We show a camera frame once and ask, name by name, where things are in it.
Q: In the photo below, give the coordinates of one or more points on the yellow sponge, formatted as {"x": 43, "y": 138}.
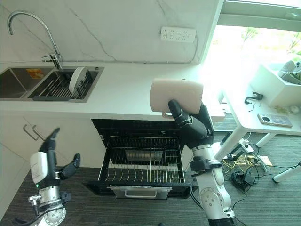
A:
{"x": 34, "y": 73}

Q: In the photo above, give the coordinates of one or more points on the white round plate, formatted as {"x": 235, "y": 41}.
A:
{"x": 77, "y": 78}

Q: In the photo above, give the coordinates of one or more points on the chrome gooseneck faucet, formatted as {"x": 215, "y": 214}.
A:
{"x": 44, "y": 40}

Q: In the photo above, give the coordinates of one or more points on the stainless steel sink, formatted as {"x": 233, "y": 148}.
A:
{"x": 50, "y": 82}

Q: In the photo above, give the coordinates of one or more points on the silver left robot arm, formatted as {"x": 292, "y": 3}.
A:
{"x": 47, "y": 202}

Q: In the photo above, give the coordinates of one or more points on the white table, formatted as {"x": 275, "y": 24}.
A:
{"x": 258, "y": 122}

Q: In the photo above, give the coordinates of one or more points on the white floor power strip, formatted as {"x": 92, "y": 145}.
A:
{"x": 246, "y": 144}

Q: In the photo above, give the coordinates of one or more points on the black power adapter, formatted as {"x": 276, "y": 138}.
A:
{"x": 249, "y": 176}

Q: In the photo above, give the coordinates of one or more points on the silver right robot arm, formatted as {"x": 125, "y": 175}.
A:
{"x": 211, "y": 186}

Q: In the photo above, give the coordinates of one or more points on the black dish drying rack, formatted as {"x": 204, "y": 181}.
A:
{"x": 61, "y": 84}

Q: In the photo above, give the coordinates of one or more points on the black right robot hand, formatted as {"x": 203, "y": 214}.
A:
{"x": 188, "y": 122}

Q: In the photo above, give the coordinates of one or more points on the black drawer dishwasher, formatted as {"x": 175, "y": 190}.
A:
{"x": 141, "y": 160}

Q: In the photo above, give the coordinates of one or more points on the white storage box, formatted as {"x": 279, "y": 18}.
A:
{"x": 275, "y": 87}

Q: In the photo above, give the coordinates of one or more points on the white game controller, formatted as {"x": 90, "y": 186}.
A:
{"x": 291, "y": 67}

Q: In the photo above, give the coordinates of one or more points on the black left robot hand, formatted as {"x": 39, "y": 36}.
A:
{"x": 50, "y": 156}

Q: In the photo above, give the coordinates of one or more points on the black clamp tool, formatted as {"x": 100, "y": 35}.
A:
{"x": 253, "y": 97}

